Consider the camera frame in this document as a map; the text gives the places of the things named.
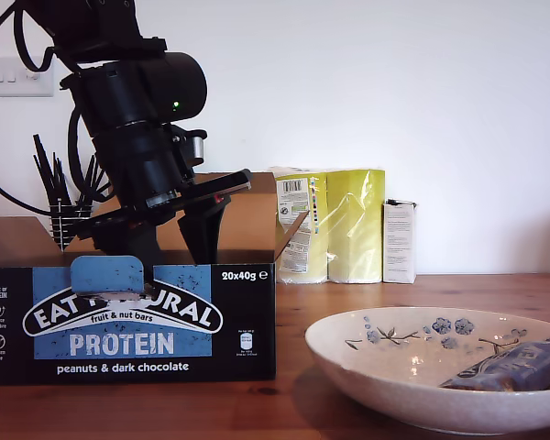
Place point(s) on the yellow paper towel pack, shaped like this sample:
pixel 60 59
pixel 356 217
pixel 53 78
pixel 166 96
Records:
pixel 348 229

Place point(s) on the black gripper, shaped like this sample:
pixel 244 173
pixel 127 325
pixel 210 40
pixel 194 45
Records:
pixel 137 169

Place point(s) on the small white printed carton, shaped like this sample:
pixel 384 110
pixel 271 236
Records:
pixel 399 245

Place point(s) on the black blue snackbar carton box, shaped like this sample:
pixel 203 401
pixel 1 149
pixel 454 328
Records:
pixel 243 327

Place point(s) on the blue snackbar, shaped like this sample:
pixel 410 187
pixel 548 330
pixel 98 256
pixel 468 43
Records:
pixel 522 362

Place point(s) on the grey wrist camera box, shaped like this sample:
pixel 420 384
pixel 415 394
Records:
pixel 197 149

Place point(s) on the white wall light switch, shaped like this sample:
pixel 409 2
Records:
pixel 0 87

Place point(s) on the white floral ceramic plate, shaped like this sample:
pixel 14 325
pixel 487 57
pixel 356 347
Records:
pixel 371 394

